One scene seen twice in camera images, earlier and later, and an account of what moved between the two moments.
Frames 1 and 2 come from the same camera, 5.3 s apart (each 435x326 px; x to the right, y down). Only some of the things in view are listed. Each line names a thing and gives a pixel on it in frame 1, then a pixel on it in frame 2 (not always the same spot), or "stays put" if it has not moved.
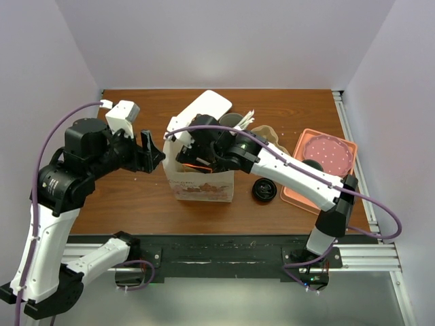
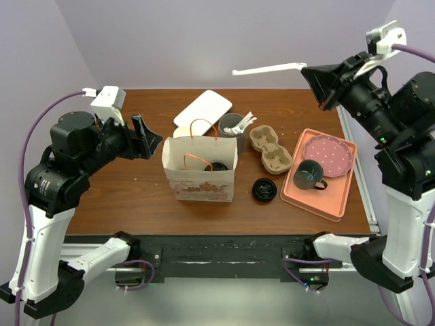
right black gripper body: [188, 155] to [366, 98]
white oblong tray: [208, 103] stays put
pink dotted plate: [334, 154] stays put
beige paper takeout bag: [217, 187] stays put
